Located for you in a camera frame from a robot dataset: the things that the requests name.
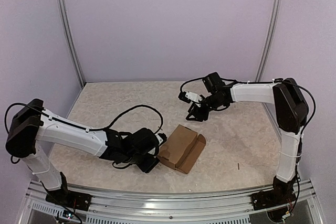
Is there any right aluminium frame post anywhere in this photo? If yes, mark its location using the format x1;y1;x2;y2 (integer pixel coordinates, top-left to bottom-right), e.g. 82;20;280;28
255;0;281;82

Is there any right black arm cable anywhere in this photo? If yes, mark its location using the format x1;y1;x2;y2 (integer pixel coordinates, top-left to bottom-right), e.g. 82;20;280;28
180;76;317;135

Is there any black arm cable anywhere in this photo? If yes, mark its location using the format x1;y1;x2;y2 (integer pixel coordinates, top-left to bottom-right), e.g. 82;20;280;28
180;76;317;135
4;103;164;169

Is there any brown cardboard paper box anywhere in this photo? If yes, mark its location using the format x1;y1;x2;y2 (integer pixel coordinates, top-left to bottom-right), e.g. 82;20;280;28
157;124;206;174

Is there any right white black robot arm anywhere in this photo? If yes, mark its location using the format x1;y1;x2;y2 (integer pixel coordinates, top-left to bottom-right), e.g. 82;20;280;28
178;72;309;205

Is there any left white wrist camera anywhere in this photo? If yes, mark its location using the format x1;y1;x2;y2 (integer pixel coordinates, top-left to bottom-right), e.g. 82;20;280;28
155;133;167;146

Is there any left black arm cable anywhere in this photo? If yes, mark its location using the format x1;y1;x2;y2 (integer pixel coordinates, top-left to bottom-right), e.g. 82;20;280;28
4;103;164;169

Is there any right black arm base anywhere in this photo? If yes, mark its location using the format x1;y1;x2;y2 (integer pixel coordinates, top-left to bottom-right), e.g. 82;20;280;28
251;189;297;211

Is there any front aluminium frame rail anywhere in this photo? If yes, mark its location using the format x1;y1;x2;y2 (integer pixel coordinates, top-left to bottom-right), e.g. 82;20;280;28
14;180;326;223

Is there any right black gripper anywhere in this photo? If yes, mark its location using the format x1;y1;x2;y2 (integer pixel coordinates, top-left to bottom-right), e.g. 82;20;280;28
185;93;225;122

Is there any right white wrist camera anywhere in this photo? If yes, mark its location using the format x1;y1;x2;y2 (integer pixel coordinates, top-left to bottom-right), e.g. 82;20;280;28
178;91;203;103

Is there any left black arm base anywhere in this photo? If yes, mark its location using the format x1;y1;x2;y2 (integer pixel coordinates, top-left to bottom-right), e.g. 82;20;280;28
46;189;92;211

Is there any left aluminium frame post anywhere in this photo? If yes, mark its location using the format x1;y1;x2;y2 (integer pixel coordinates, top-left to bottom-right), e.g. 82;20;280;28
57;0;86;89

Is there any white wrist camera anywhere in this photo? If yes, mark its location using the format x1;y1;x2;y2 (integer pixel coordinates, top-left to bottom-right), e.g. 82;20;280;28
178;91;203;103
155;133;167;146

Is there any aluminium frame post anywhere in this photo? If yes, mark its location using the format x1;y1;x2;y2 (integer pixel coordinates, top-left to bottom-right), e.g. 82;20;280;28
255;0;281;82
57;0;86;89

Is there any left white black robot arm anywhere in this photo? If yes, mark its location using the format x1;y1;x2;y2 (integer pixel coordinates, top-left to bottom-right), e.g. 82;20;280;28
4;99;167;206

